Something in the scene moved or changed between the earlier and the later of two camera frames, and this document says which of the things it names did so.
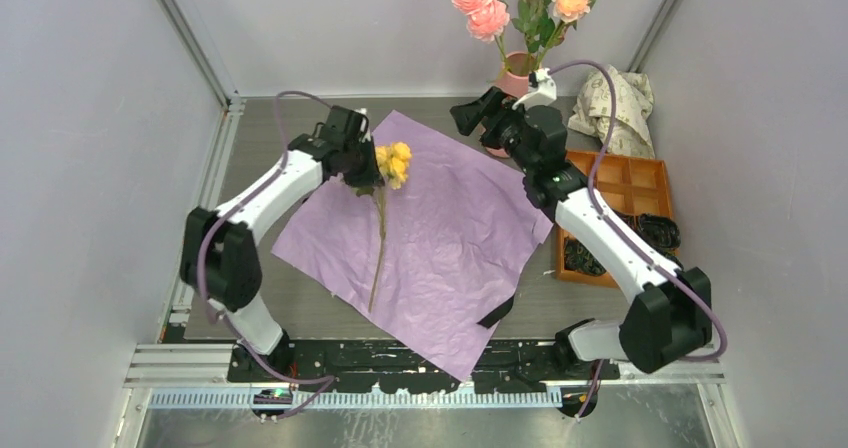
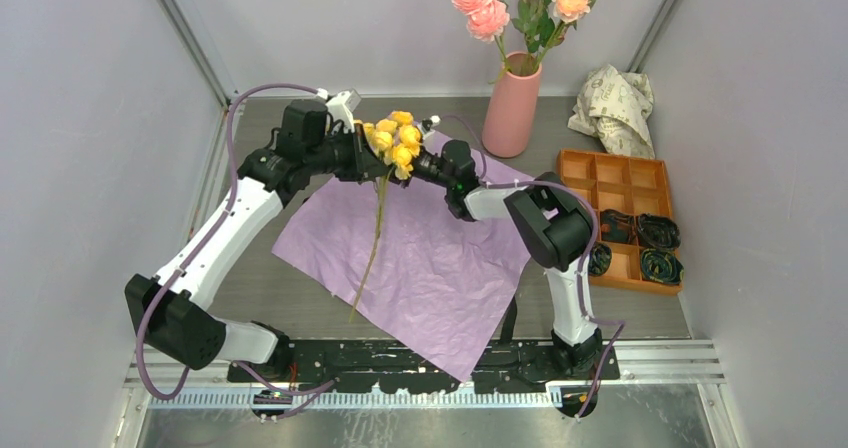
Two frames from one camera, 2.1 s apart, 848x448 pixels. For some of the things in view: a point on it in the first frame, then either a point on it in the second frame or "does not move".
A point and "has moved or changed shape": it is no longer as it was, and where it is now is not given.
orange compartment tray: [631, 184] does not move
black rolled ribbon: [663, 232] does not move
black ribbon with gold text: [497, 313] -> [507, 332]
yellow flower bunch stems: [392, 161] has moved or changed shape
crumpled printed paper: [592, 113] does not move
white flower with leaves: [535, 20] does not move
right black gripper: [491, 110] -> [403, 183]
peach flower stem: [572, 1] does not move
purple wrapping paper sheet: [458, 233] does not move
